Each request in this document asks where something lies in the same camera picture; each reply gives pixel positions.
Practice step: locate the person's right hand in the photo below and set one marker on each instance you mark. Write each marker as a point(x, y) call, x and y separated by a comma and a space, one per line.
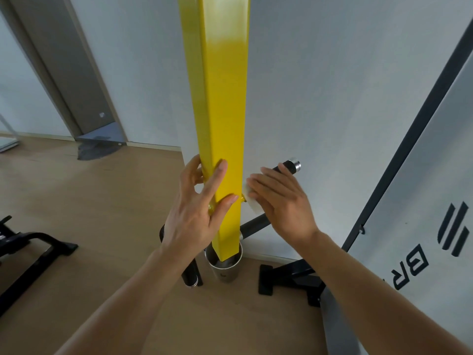
point(288, 207)

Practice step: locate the person's left hand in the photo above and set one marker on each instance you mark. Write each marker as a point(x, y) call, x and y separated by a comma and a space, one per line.
point(192, 225)

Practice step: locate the white cleaning wipe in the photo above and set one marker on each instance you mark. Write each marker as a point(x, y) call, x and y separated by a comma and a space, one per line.
point(255, 207)

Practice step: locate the person's right forearm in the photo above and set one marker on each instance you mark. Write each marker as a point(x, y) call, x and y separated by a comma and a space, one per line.
point(369, 299)

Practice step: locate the person's left forearm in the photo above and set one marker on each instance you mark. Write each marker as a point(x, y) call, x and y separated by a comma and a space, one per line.
point(129, 310)

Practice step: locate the brown metal trash bin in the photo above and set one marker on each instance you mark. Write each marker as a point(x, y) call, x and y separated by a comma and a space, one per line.
point(225, 271)

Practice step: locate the black machine base foot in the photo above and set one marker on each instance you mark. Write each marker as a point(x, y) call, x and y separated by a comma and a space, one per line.
point(292, 280)

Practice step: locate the dark gray floor mat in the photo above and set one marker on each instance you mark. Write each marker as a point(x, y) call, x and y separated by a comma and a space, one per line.
point(94, 151)

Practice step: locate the translucent machine guard panel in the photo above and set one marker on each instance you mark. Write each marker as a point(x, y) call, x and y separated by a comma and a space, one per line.
point(425, 162)

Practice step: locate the gray door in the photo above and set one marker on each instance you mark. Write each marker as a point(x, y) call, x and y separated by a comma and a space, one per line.
point(66, 70)

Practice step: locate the white floor stand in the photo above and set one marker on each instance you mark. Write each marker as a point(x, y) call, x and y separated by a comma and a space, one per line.
point(7, 145)

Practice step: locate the black machine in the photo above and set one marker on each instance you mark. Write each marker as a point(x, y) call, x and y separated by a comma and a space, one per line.
point(63, 247)

